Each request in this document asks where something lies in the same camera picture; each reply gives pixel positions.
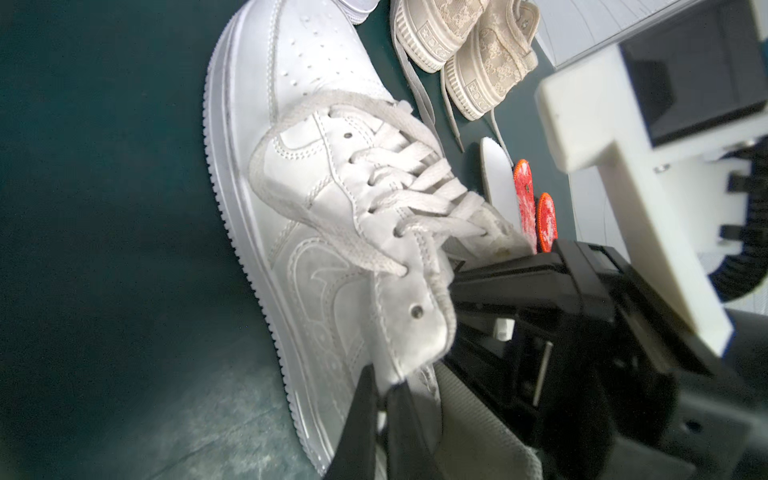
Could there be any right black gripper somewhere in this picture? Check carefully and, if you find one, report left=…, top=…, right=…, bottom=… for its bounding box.
left=446, top=241, right=767, bottom=479

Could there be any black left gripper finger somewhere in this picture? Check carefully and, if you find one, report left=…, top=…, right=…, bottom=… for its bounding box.
left=324, top=364, right=443, bottom=479

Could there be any white foam insole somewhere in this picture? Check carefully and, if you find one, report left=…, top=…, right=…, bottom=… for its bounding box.
left=435, top=363, right=543, bottom=480
left=479, top=137, right=522, bottom=231

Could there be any red orange insole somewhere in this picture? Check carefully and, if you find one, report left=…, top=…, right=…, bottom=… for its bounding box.
left=513, top=159, right=538, bottom=253

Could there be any white sneaker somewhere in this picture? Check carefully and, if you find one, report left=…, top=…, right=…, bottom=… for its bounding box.
left=203, top=1, right=531, bottom=474
left=336, top=0, right=379, bottom=25

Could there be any beige lace sneaker with laces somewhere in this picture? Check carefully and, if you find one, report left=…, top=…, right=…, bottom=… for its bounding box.
left=440, top=0, right=541, bottom=152

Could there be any white sneaker front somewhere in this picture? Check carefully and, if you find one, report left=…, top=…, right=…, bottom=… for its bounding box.
left=336, top=0, right=379, bottom=25

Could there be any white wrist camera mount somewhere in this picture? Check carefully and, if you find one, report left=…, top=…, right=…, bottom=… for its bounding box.
left=536, top=1, right=767, bottom=355

